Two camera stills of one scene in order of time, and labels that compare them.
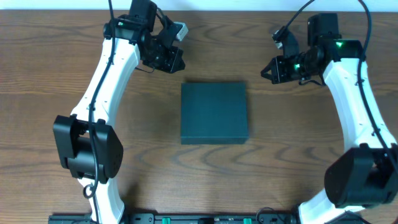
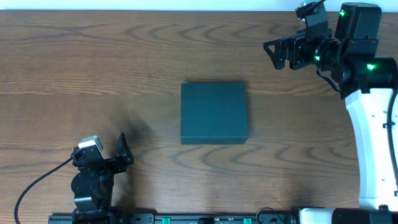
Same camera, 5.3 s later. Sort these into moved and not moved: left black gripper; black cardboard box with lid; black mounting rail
Moved: left black gripper
Not moved: black cardboard box with lid; black mounting rail
